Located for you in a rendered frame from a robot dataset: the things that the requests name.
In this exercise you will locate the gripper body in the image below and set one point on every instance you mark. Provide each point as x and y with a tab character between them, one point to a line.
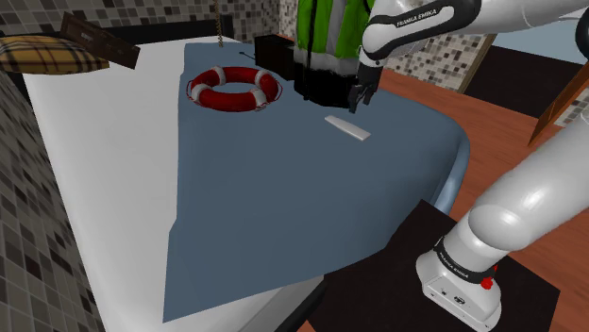
368	77

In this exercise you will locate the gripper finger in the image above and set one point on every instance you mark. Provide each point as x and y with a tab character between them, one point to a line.
369	95
354	99

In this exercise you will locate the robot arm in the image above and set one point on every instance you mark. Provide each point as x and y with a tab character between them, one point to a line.
529	202

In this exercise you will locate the white flat remote control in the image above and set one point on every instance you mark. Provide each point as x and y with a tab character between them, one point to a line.
347	127

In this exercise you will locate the green grey black jacket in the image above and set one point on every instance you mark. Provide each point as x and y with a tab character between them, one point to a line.
322	41

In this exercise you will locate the black box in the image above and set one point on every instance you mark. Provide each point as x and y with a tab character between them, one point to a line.
274	55

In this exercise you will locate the blue blanket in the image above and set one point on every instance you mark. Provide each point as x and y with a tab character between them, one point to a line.
276	197

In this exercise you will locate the brown wooden slanted beam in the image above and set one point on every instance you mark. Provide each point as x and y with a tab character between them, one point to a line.
554	110

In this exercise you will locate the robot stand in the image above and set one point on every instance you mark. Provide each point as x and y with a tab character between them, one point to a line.
391	285

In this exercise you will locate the dark brown wooden plaque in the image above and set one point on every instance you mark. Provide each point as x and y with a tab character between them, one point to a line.
103	43

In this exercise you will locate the yellow plaid pillow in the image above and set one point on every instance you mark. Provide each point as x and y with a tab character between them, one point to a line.
46	55

